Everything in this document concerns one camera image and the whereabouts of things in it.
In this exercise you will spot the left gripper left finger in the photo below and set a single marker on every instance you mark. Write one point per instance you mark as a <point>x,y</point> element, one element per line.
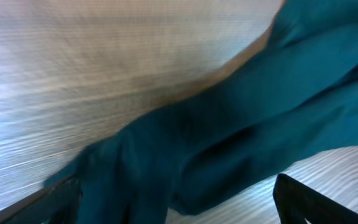
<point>56,204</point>

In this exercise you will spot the dark t-shirt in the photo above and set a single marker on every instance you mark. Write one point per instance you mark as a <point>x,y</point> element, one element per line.
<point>294,99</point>

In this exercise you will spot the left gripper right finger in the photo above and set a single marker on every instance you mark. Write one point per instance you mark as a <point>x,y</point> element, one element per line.
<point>297,203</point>

